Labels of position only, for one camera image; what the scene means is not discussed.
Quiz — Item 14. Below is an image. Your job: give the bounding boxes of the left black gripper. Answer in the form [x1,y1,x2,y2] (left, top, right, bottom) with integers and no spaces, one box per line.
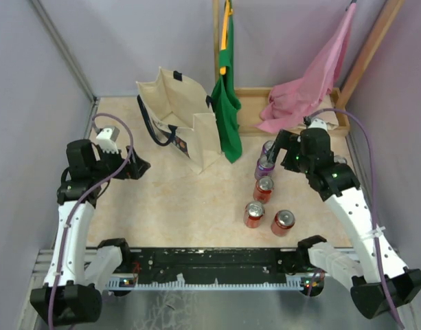
[90,143,150,183]

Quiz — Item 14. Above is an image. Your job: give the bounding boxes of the cream canvas tote bag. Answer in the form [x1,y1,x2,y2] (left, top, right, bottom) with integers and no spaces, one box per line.
[137,67,222,174]

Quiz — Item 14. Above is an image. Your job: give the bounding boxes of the red soda can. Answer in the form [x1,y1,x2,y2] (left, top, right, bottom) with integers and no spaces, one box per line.
[334,155,348,164]
[253,176,274,204]
[244,201,265,228]
[271,210,295,237]

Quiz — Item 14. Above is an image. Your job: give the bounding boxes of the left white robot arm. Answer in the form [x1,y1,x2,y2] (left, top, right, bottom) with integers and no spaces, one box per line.
[30,139,150,329]

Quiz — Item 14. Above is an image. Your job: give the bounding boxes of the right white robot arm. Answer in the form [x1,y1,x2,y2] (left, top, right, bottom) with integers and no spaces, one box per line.
[268,127,421,319]

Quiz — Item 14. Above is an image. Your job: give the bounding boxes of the back purple soda can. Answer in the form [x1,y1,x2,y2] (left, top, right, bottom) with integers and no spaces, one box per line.
[260,140,275,157]

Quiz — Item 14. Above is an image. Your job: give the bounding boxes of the purple soda can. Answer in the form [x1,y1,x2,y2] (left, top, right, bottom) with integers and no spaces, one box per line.
[254,155,275,180]
[260,140,275,157]

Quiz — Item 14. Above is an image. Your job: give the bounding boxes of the pink hanging cloth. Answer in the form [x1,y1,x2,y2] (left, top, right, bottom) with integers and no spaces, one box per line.
[255,1,356,133]

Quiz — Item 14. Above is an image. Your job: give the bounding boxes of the front purple soda can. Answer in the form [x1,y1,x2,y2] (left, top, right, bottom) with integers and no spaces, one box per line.
[254,155,275,180]

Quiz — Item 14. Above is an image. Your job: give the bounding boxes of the beige folded cloth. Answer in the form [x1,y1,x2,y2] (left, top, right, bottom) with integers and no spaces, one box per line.
[318,97,339,130]

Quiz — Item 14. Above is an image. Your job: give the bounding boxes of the wooden tray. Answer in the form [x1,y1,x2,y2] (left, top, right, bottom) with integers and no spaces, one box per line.
[235,87,350,137]

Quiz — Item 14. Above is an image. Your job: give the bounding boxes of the green hanging shirt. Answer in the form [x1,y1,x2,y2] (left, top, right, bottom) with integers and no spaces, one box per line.
[212,3,242,164]

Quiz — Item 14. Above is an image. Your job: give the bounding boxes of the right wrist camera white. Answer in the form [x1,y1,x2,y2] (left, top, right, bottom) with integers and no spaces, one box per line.
[304,116,328,131]

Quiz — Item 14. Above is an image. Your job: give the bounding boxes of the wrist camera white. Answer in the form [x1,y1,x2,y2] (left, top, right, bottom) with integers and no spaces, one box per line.
[95,126,120,154]
[304,116,328,131]

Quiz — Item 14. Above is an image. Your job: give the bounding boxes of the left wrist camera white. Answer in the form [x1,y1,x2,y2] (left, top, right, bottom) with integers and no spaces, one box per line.
[95,126,120,154]

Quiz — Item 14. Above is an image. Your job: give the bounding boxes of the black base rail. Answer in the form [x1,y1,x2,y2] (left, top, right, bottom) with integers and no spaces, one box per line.
[93,245,338,293]

